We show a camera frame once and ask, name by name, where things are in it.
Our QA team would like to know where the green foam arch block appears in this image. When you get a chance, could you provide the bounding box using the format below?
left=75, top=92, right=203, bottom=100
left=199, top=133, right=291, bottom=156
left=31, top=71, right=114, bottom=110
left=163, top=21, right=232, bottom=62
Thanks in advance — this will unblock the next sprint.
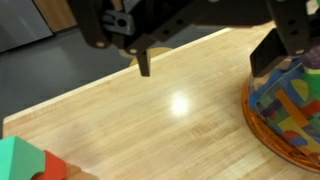
left=0, top=136, right=45, bottom=180

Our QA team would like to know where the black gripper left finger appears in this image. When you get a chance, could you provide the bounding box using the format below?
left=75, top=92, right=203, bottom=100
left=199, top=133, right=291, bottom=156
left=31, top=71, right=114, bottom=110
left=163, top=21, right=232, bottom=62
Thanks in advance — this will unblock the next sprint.
left=67, top=0, right=210, bottom=77

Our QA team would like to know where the red foam arch block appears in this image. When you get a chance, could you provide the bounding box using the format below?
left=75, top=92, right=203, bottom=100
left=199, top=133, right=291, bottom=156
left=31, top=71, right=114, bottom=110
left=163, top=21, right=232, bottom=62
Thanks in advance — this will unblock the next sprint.
left=31, top=150, right=67, bottom=180

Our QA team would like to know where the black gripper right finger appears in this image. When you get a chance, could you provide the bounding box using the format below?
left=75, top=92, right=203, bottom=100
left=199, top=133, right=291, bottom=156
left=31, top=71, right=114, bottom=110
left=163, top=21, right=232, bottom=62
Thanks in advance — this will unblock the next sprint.
left=250, top=0, right=311, bottom=77

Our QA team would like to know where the clear bag of blocks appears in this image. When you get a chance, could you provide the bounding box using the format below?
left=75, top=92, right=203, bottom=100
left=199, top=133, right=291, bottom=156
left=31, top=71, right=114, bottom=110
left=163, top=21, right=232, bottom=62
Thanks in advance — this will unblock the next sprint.
left=241, top=35, right=320, bottom=174

